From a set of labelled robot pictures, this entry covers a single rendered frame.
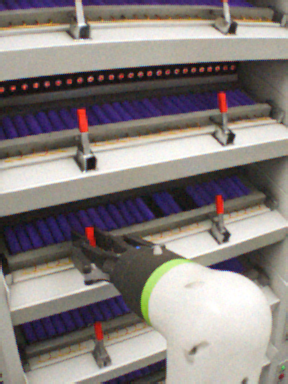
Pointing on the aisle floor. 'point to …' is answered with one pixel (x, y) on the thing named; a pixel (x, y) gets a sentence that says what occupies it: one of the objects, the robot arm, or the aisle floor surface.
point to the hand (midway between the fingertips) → (90, 240)
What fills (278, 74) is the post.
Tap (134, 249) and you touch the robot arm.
